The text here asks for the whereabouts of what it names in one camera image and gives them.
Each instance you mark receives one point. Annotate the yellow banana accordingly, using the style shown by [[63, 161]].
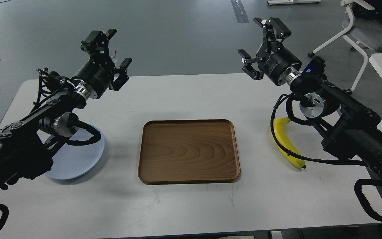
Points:
[[279, 131]]

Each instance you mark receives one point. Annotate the brown wooden tray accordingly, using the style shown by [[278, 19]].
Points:
[[188, 152]]

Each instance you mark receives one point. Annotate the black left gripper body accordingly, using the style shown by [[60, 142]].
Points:
[[97, 74]]

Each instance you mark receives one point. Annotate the white grey office chair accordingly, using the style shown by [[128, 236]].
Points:
[[360, 34]]

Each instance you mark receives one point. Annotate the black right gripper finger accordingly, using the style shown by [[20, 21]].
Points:
[[274, 33], [248, 61]]

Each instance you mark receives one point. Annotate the light blue round plate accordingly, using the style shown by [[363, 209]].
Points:
[[71, 162]]

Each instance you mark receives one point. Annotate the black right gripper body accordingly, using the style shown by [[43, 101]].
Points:
[[277, 62]]

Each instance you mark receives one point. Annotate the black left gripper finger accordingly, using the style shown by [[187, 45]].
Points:
[[118, 76], [96, 43]]

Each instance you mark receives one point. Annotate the white table base bar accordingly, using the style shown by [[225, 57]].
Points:
[[285, 2]]

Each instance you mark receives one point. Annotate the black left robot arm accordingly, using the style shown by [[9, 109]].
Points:
[[27, 146]]

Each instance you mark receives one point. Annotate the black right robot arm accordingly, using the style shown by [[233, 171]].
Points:
[[349, 129]]

